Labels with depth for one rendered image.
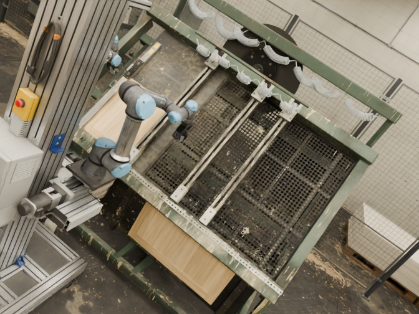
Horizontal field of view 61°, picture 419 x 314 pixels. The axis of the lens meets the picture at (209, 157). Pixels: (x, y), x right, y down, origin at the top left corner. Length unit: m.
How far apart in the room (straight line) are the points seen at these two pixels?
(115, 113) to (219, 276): 1.52
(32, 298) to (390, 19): 6.66
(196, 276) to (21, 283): 1.25
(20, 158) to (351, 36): 6.32
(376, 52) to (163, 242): 5.46
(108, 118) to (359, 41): 5.34
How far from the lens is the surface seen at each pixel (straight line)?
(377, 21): 7.33
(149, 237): 3.07
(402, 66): 7.32
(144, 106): 1.82
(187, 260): 2.99
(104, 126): 2.93
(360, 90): 3.18
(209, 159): 2.65
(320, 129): 2.84
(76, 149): 2.93
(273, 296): 2.59
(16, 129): 1.97
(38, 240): 2.93
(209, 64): 2.95
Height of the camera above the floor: 2.29
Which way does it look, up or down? 23 degrees down
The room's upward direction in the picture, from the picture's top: 32 degrees clockwise
